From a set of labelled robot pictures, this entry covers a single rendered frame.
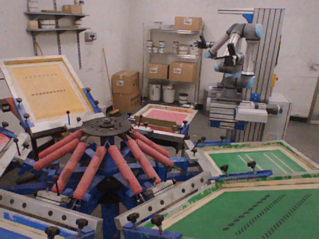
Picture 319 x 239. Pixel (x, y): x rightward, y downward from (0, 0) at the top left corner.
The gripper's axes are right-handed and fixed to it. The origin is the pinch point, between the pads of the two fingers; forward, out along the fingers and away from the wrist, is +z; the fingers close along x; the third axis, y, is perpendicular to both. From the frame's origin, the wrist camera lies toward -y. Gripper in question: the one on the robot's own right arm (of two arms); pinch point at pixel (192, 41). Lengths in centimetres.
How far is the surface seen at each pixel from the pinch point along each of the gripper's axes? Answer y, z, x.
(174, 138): 50, -63, -131
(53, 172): 33, -41, -223
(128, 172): 23, -87, -207
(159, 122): 49, -36, -116
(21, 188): 43, -23, -237
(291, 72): 106, -61, 278
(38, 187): 44, -31, -230
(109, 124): 10, -60, -192
